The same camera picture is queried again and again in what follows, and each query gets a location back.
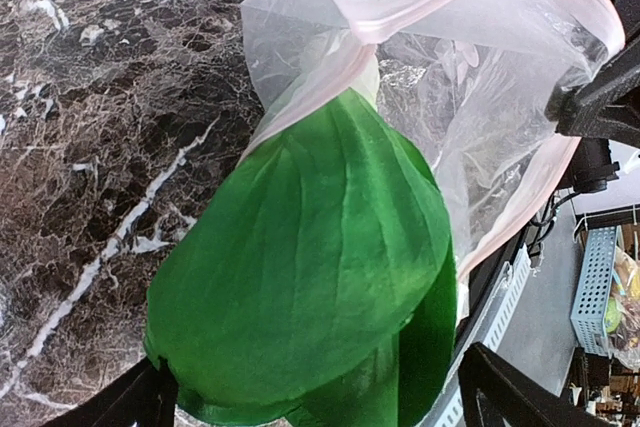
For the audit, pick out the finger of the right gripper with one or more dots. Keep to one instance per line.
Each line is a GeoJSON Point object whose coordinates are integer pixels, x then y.
{"type": "Point", "coordinates": [606, 108]}

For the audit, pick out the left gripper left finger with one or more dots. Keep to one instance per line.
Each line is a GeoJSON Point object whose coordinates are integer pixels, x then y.
{"type": "Point", "coordinates": [142, 396]}

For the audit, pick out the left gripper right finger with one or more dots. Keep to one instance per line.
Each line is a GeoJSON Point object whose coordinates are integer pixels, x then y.
{"type": "Point", "coordinates": [495, 393]}

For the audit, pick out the clear zip top bag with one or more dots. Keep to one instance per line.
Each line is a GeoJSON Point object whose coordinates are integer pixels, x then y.
{"type": "Point", "coordinates": [467, 81]}

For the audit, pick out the white bok choy toy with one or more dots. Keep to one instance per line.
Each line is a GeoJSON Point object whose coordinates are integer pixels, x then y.
{"type": "Point", "coordinates": [319, 284]}

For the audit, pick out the grey perforated metal bin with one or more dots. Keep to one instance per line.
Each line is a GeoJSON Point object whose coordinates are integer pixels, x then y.
{"type": "Point", "coordinates": [593, 290]}

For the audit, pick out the white slotted cable duct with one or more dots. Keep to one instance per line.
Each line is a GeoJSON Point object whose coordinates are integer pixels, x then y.
{"type": "Point", "coordinates": [489, 329]}

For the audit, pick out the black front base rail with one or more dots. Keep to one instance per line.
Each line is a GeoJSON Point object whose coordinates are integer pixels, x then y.
{"type": "Point", "coordinates": [482, 277]}

